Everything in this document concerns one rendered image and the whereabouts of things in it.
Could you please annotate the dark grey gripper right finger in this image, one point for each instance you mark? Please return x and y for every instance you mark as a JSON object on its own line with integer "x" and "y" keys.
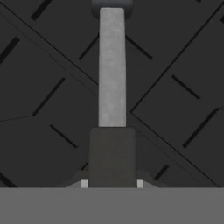
{"x": 124, "y": 157}

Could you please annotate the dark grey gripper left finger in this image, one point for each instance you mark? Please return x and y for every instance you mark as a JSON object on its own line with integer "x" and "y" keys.
{"x": 100, "y": 157}

